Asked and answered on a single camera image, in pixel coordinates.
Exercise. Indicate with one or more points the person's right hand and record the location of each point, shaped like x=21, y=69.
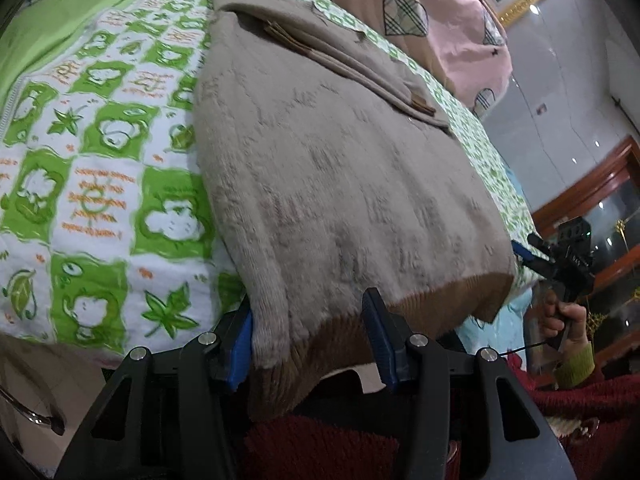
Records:
x=555, y=322

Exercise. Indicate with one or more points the wooden glass cabinet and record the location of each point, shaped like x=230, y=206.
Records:
x=607, y=220

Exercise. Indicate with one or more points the green and white printed blanket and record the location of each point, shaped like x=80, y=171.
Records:
x=105, y=160

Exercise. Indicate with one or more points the pink heart-patterned quilt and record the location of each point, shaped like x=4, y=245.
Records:
x=450, y=25

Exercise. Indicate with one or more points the beige knitted sweater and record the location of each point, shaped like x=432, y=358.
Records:
x=330, y=175

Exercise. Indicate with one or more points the light blue bed sheet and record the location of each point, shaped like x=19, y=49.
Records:
x=495, y=330

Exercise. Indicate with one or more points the person's red fuzzy clothing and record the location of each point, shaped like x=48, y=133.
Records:
x=320, y=445

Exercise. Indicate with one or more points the plain green cloth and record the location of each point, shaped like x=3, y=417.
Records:
x=55, y=25

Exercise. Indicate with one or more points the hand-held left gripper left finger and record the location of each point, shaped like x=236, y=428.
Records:
x=239, y=347

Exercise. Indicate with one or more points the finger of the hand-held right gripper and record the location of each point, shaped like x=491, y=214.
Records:
x=525, y=255
x=539, y=244

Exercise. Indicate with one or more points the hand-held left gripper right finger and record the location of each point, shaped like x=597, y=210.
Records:
x=381, y=340

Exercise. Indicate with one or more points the person's right forearm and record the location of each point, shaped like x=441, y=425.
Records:
x=575, y=367

